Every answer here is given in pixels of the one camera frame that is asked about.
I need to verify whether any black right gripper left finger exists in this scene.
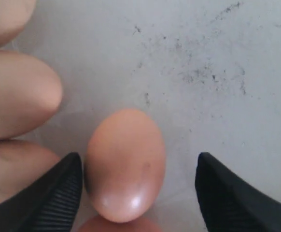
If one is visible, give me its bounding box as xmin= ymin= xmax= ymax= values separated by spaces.
xmin=0 ymin=152 xmax=83 ymax=232

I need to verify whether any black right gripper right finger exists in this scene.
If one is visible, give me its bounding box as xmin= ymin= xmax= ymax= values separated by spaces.
xmin=195 ymin=152 xmax=281 ymax=232

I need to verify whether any clear plastic bin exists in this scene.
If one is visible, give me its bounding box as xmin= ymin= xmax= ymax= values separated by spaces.
xmin=0 ymin=0 xmax=281 ymax=232

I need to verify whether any brown egg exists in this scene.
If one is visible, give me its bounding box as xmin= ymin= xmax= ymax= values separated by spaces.
xmin=0 ymin=140 xmax=60 ymax=203
xmin=0 ymin=51 xmax=63 ymax=140
xmin=84 ymin=109 xmax=166 ymax=223
xmin=0 ymin=0 xmax=36 ymax=47
xmin=78 ymin=215 xmax=162 ymax=232

